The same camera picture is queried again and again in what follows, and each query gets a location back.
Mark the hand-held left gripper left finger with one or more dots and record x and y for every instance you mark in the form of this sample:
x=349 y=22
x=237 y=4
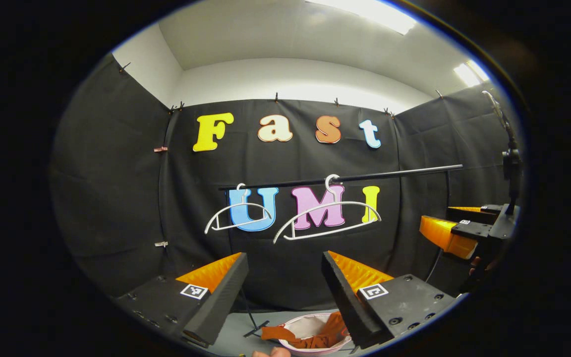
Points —
x=221 y=302

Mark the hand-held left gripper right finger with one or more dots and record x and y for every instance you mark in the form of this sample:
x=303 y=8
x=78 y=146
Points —
x=350 y=302

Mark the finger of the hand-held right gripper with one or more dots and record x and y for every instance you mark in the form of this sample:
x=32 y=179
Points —
x=469 y=214
x=441 y=233

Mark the white laundry hamper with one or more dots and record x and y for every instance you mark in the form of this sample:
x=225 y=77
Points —
x=305 y=325

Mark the black clothes rack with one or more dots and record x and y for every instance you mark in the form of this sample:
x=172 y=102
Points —
x=404 y=172

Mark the white plastic hanger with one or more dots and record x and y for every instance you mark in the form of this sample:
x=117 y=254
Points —
x=335 y=202
x=246 y=204

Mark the white clip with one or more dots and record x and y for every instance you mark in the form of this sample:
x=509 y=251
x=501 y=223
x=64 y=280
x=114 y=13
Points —
x=161 y=244

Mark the small ceiling light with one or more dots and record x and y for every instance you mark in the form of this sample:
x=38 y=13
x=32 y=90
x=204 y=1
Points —
x=471 y=73

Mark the black backdrop cloth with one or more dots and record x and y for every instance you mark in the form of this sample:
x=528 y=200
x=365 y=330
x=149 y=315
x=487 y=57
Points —
x=117 y=198

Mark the pink clip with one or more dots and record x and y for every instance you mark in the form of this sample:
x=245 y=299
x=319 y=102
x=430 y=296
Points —
x=160 y=148

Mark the row of black clips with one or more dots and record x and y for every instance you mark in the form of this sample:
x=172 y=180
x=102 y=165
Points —
x=276 y=97

